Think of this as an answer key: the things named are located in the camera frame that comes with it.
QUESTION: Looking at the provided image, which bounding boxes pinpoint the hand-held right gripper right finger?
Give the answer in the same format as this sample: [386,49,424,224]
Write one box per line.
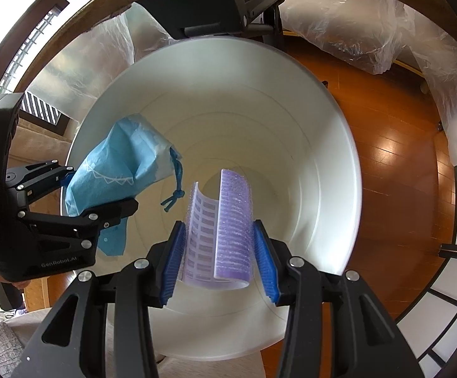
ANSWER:
[252,220,437,378]

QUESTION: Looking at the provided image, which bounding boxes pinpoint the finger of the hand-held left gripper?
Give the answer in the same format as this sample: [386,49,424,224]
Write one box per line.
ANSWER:
[6,158,76,201]
[16,198,139,253]

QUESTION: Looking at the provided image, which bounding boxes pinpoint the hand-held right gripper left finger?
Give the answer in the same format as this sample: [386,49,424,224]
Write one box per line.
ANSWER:
[16,220,188,378]

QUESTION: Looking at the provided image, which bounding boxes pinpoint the purple hair roller sheet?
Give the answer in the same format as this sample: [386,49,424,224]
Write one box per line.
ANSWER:
[179,169,257,290]

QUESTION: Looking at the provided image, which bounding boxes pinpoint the blue drawstring bag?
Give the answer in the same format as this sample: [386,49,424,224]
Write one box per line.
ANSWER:
[65,113,184,256]

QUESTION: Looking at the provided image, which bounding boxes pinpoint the white plastic bin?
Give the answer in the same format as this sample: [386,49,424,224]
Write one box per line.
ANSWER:
[60,36,362,361]

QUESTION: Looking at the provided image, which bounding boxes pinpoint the lattice window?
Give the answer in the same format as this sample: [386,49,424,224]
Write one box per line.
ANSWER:
[0,0,72,127]

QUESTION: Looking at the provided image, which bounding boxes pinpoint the black clamp device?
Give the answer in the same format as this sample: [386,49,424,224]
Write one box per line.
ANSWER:
[140,0,288,48]

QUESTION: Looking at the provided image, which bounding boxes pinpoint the clear plastic table cover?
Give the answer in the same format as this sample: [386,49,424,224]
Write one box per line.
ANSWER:
[16,0,457,166]

